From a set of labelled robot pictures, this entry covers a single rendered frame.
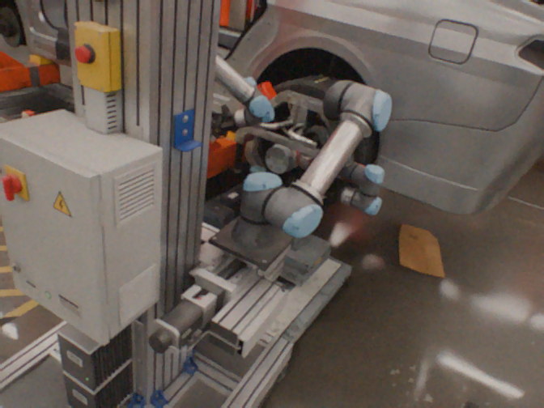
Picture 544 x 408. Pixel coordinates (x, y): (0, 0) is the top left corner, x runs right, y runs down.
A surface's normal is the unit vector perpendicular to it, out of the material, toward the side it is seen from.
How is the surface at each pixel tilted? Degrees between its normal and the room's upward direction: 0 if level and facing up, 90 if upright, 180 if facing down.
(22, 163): 90
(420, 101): 90
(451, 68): 90
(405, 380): 0
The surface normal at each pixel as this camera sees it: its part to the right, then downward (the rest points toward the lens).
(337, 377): 0.15, -0.86
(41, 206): -0.48, 0.37
